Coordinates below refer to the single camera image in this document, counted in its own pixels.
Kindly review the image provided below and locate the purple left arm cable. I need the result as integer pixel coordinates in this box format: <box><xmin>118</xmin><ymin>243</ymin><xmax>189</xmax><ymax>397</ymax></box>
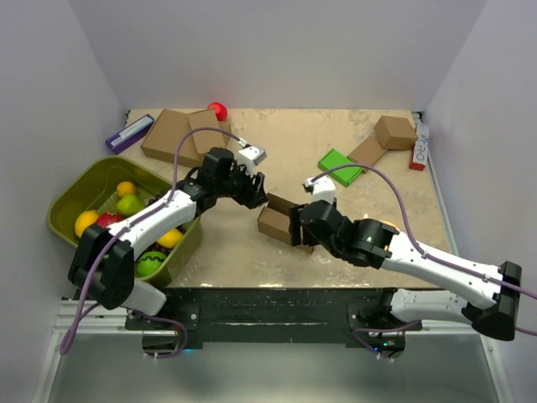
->
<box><xmin>59</xmin><ymin>126</ymin><xmax>251</xmax><ymax>360</ymax></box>

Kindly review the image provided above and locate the red white toothpaste box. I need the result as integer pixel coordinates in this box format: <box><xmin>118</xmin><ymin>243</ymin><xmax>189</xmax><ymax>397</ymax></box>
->
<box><xmin>409</xmin><ymin>123</ymin><xmax>430</xmax><ymax>171</ymax></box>

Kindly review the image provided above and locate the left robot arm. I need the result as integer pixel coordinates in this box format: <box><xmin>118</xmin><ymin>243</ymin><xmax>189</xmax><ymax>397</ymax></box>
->
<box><xmin>68</xmin><ymin>145</ymin><xmax>267</xmax><ymax>329</ymax></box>

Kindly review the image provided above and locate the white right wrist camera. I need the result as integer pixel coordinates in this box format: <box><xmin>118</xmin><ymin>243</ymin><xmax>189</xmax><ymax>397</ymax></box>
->
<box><xmin>303</xmin><ymin>176</ymin><xmax>336</xmax><ymax>204</ymax></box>

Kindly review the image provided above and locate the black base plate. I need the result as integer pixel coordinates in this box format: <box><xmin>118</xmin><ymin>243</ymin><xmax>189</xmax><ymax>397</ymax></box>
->
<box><xmin>125</xmin><ymin>287</ymin><xmax>421</xmax><ymax>351</ymax></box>

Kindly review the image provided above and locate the flat small brown box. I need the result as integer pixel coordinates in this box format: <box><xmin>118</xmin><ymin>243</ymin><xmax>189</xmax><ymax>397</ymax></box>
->
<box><xmin>347</xmin><ymin>136</ymin><xmax>388</xmax><ymax>166</ymax></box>

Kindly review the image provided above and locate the yellow lemon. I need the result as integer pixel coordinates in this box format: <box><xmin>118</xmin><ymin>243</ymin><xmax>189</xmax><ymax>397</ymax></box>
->
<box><xmin>74</xmin><ymin>210</ymin><xmax>99</xmax><ymax>238</ymax></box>

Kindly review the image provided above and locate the green striped ball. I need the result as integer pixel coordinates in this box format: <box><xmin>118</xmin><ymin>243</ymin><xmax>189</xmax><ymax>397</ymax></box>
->
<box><xmin>136</xmin><ymin>251</ymin><xmax>166</xmax><ymax>277</ymax></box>

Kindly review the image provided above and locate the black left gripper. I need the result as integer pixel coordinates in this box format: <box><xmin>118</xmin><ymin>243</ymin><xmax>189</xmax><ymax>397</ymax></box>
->
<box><xmin>216</xmin><ymin>160</ymin><xmax>269</xmax><ymax>209</ymax></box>

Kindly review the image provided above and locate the green pear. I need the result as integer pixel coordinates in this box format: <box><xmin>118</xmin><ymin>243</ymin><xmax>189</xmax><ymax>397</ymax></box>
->
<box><xmin>116</xmin><ymin>194</ymin><xmax>145</xmax><ymax>217</ymax></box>

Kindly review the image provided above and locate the olive green plastic bin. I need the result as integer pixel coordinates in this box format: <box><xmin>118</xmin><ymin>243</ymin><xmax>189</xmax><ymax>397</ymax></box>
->
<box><xmin>48</xmin><ymin>156</ymin><xmax>203</xmax><ymax>288</ymax></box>

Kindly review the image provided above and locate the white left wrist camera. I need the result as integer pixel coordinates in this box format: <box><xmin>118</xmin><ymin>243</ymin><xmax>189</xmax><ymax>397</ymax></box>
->
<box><xmin>236</xmin><ymin>145</ymin><xmax>267</xmax><ymax>177</ymax></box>

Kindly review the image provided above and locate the small brown cube box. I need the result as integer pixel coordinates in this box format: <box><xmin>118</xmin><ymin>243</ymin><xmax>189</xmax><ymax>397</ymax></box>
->
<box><xmin>374</xmin><ymin>115</ymin><xmax>418</xmax><ymax>150</ymax></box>

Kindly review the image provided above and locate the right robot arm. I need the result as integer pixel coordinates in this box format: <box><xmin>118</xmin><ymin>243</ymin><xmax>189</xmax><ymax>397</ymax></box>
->
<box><xmin>289</xmin><ymin>176</ymin><xmax>522</xmax><ymax>341</ymax></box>

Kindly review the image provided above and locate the brown cardboard box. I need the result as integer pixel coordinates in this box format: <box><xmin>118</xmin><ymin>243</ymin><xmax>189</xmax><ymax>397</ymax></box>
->
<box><xmin>257</xmin><ymin>193</ymin><xmax>296</xmax><ymax>246</ymax></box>

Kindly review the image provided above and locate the purple toothpaste box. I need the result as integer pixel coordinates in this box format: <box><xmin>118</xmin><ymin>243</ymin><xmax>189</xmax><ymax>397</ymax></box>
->
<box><xmin>105</xmin><ymin>114</ymin><xmax>155</xmax><ymax>154</ymax></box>

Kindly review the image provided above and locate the small orange fruit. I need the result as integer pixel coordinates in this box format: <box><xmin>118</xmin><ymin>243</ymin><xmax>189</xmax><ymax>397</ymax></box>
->
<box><xmin>116</xmin><ymin>181</ymin><xmax>138</xmax><ymax>198</ymax></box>

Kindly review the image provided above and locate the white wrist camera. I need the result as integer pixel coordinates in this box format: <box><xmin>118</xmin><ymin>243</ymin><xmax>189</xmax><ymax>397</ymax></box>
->
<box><xmin>236</xmin><ymin>145</ymin><xmax>267</xmax><ymax>177</ymax></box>
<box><xmin>303</xmin><ymin>176</ymin><xmax>336</xmax><ymax>204</ymax></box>

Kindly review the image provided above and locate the red dragon fruit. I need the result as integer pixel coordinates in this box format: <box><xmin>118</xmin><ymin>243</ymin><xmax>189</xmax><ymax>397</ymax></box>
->
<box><xmin>96</xmin><ymin>212</ymin><xmax>124</xmax><ymax>228</ymax></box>

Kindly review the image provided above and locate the medium brown box on top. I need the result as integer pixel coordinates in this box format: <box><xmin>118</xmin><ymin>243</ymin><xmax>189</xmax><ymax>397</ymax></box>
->
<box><xmin>188</xmin><ymin>108</ymin><xmax>230</xmax><ymax>155</ymax></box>

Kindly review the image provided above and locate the purple grapes bunch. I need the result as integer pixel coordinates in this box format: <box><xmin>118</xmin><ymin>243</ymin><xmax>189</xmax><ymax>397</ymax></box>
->
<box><xmin>144</xmin><ymin>196</ymin><xmax>188</xmax><ymax>255</ymax></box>

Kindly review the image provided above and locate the red apple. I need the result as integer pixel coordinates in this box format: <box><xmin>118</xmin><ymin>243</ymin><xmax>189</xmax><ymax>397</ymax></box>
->
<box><xmin>207</xmin><ymin>102</ymin><xmax>228</xmax><ymax>122</ymax></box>

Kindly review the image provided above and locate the yellow mango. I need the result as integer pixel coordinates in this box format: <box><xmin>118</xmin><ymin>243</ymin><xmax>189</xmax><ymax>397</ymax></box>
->
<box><xmin>156</xmin><ymin>228</ymin><xmax>184</xmax><ymax>249</ymax></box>

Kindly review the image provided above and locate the green paper box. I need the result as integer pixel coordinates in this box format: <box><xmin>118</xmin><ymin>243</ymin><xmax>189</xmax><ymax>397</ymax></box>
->
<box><xmin>317</xmin><ymin>148</ymin><xmax>364</xmax><ymax>188</ymax></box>

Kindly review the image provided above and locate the orange round disc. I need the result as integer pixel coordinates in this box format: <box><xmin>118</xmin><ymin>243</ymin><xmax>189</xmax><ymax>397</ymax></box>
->
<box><xmin>362</xmin><ymin>214</ymin><xmax>399</xmax><ymax>231</ymax></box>

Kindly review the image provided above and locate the large flat brown box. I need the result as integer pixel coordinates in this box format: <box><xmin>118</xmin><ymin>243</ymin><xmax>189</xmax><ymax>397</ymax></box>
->
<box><xmin>141</xmin><ymin>109</ymin><xmax>231</xmax><ymax>168</ymax></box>

